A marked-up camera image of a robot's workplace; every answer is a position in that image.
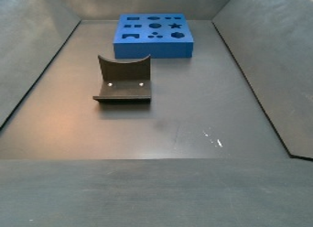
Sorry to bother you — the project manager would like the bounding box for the blue shape sorter block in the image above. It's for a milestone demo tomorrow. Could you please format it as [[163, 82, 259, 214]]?
[[112, 14, 192, 59]]

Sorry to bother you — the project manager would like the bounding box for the black curved holder stand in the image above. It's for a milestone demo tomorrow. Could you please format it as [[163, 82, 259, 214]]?
[[92, 56, 151, 103]]

